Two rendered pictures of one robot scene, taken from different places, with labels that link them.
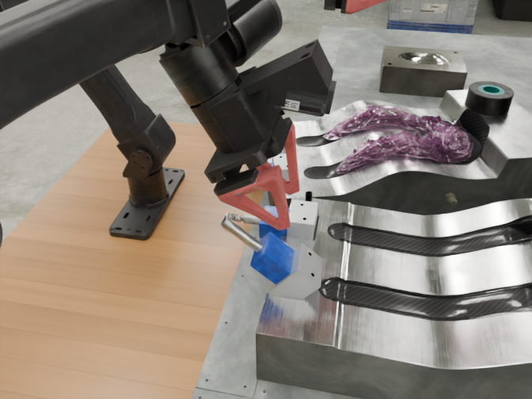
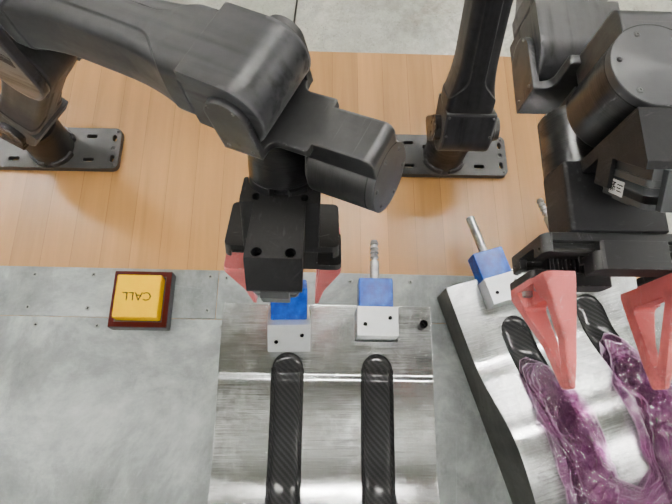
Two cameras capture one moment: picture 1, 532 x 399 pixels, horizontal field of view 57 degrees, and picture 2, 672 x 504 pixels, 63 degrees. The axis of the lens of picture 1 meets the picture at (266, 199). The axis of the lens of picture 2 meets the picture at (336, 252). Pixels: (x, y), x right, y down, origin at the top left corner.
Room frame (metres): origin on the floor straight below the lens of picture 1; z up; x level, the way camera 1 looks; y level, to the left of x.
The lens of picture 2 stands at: (0.42, -0.17, 1.56)
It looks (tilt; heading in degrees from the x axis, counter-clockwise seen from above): 71 degrees down; 72
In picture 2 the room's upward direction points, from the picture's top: 8 degrees clockwise
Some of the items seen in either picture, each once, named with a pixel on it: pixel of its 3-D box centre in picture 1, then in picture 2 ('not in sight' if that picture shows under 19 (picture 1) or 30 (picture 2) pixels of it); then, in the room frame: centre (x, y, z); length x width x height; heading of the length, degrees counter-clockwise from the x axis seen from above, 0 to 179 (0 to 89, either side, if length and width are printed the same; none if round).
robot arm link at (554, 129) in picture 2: not in sight; (583, 144); (0.66, 0.00, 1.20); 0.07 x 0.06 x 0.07; 79
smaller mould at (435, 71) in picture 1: (420, 70); not in sight; (1.21, -0.40, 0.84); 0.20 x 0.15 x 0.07; 78
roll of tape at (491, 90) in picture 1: (488, 97); not in sight; (0.85, -0.42, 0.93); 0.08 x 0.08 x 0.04
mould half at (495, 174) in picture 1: (397, 150); (613, 446); (0.78, -0.25, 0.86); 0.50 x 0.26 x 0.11; 96
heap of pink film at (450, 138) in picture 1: (400, 131); (625, 445); (0.78, -0.25, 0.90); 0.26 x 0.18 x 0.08; 96
